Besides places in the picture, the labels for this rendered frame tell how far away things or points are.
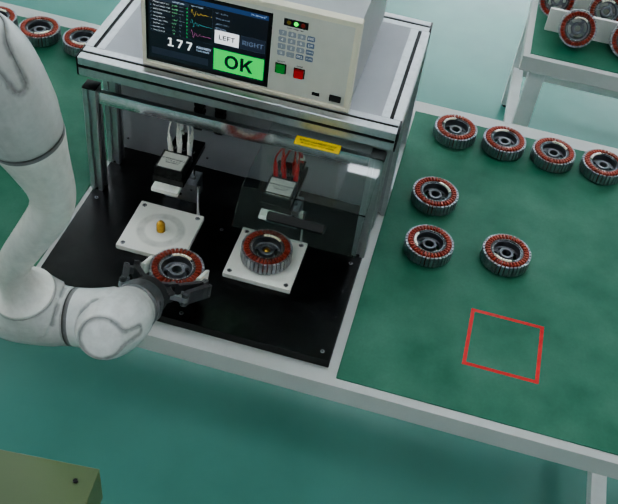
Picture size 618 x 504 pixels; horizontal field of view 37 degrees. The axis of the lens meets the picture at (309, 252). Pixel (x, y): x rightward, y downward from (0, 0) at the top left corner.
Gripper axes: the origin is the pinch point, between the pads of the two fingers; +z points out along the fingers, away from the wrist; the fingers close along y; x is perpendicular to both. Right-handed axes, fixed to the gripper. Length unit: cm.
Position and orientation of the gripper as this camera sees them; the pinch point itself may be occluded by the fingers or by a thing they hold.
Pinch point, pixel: (176, 271)
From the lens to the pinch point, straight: 187.6
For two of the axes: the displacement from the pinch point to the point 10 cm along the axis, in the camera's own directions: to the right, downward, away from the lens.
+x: 2.1, -9.4, -2.7
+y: 9.6, 2.5, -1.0
